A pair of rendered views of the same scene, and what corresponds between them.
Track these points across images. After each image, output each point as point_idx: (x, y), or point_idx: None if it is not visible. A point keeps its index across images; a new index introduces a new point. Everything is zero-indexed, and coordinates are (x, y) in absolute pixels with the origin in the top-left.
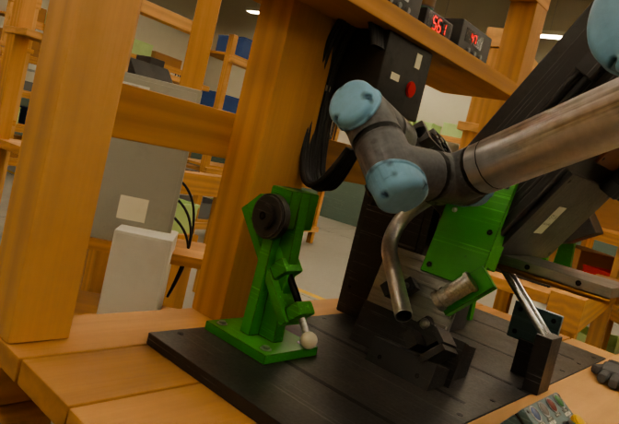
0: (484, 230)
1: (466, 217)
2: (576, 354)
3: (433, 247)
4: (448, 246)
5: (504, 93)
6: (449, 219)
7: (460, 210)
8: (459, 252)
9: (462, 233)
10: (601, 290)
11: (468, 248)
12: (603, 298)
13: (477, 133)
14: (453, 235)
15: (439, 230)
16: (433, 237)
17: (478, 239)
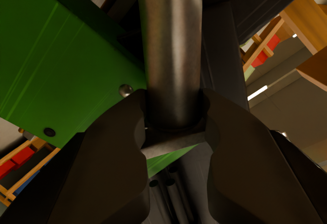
0: (55, 125)
1: (97, 107)
2: (101, 0)
3: None
4: (24, 40)
5: (313, 76)
6: (103, 69)
7: (118, 100)
8: (6, 63)
9: (56, 86)
10: (28, 133)
11: (15, 85)
12: (23, 130)
13: (312, 0)
14: (56, 65)
15: (78, 34)
16: (61, 6)
17: (37, 111)
